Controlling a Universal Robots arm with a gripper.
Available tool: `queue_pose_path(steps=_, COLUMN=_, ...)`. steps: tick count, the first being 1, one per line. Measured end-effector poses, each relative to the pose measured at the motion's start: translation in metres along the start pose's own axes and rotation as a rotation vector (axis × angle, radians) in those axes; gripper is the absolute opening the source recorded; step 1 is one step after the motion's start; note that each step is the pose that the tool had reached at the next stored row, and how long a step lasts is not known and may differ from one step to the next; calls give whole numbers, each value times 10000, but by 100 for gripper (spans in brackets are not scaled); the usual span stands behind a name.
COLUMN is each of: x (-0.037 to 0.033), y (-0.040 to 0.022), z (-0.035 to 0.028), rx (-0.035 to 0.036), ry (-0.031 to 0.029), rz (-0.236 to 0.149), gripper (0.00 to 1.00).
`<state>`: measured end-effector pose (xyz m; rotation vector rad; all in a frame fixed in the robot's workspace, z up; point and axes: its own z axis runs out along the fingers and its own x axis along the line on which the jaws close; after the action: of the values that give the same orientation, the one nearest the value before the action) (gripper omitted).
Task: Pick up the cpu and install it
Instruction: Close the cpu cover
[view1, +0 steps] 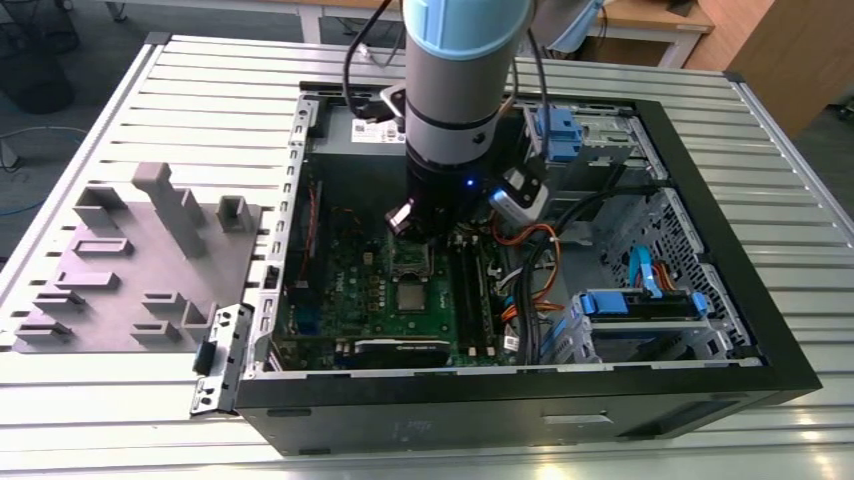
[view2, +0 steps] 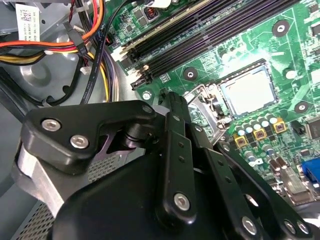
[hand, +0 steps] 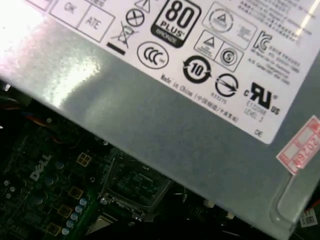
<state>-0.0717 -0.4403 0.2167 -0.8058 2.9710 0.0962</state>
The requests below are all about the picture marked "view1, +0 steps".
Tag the black RAM slot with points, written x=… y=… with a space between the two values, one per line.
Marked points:
x=469 y=295
x=464 y=295
x=485 y=295
x=478 y=295

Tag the blue plastic drive latch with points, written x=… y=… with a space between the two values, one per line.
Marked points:
x=568 y=135

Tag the black open PC case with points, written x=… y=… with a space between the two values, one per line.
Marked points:
x=468 y=410

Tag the blue motherboard connector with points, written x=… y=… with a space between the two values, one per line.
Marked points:
x=308 y=320

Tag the grey parts rack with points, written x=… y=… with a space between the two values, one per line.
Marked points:
x=154 y=270

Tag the CPU socket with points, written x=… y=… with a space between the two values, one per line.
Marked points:
x=413 y=313

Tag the wooden desk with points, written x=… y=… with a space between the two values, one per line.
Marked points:
x=657 y=21

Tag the grey power supply unit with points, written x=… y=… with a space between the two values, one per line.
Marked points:
x=337 y=132

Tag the black chair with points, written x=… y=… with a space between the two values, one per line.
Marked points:
x=41 y=90

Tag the hard disk in blue carrier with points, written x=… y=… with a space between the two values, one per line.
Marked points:
x=604 y=304

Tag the brown wooden cabinet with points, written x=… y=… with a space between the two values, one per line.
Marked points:
x=788 y=50

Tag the graphics card with fan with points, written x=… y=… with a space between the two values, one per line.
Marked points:
x=401 y=350

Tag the grey metal disk bay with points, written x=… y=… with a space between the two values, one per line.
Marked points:
x=641 y=326

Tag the silver square CPU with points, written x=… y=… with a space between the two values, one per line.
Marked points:
x=412 y=296

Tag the grey metal drive cage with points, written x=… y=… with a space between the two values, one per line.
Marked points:
x=601 y=170

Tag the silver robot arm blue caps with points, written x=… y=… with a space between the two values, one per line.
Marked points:
x=454 y=75

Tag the grey metal card bracket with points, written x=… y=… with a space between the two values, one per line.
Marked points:
x=228 y=345

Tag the green motherboard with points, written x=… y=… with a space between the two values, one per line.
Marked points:
x=354 y=300

